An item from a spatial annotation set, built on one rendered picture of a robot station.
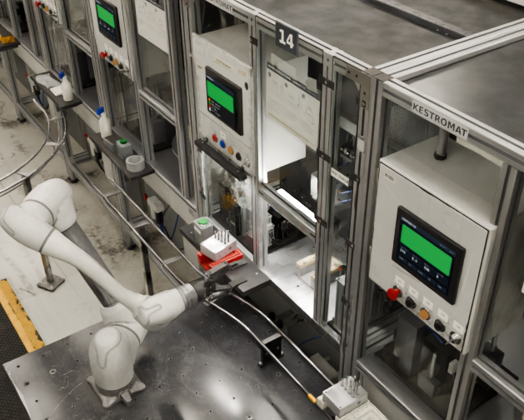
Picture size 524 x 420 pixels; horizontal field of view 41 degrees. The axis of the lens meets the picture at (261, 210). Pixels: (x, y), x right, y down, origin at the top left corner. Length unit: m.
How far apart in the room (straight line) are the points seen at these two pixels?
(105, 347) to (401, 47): 1.50
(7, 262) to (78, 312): 0.73
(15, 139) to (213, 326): 3.43
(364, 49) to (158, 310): 1.13
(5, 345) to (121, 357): 1.55
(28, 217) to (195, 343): 0.94
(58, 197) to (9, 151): 3.35
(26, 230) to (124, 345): 0.58
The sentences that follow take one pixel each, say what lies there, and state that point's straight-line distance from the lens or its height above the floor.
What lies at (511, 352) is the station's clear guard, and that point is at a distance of 2.08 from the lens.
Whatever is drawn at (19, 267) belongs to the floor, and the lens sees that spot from 4.74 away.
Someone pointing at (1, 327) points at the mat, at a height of 0.01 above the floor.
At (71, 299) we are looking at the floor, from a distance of 4.40.
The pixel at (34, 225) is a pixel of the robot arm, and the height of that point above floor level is 1.43.
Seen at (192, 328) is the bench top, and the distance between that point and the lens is 3.12.
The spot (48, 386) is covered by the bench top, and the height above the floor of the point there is 0.68.
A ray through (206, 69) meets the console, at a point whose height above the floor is 1.72.
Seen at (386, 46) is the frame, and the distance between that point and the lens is 2.30.
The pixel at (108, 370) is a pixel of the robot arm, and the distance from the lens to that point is 2.78.
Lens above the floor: 2.89
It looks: 36 degrees down
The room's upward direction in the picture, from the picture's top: 1 degrees counter-clockwise
